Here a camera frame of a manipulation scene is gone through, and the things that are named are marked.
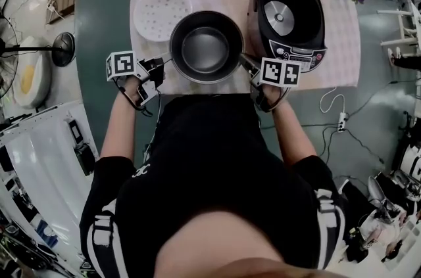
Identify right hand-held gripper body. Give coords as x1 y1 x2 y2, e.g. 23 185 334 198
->
248 56 303 112

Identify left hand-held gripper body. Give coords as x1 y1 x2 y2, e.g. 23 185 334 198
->
105 51 160 107

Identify dark round pot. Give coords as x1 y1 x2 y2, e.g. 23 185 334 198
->
169 10 246 85

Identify white perforated steamer tray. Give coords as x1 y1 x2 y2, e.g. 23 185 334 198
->
133 0 194 43

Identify person's right forearm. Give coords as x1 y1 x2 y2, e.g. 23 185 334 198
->
271 101 318 168

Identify person's left forearm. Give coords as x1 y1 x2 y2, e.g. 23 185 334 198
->
100 94 141 169

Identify person's right hand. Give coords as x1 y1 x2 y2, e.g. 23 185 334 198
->
264 83 291 110

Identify person's left hand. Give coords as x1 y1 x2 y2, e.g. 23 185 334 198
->
114 74 146 111

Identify purple rice cooker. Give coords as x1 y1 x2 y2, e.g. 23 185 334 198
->
248 0 371 74

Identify black standing fan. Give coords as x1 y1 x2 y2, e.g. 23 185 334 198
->
0 16 76 100

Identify black-edged handheld device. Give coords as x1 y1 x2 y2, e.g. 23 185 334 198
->
68 120 84 143

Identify white oval tub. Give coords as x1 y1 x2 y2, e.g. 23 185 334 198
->
11 35 53 110

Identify person's black shirt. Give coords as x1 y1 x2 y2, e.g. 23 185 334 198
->
80 94 346 278

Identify black battery pack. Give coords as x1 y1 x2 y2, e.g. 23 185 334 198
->
74 143 97 176

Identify white panels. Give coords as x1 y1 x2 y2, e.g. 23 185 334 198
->
0 101 99 271

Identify white table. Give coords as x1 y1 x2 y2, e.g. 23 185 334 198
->
376 0 421 56

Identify open black white appliance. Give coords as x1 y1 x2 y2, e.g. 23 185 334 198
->
366 170 415 221

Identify person's chin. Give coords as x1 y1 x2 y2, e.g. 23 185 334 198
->
154 212 330 278

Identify white power cable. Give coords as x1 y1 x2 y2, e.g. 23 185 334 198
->
319 85 346 115

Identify black floor cable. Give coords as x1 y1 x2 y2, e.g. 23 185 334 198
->
320 125 385 166

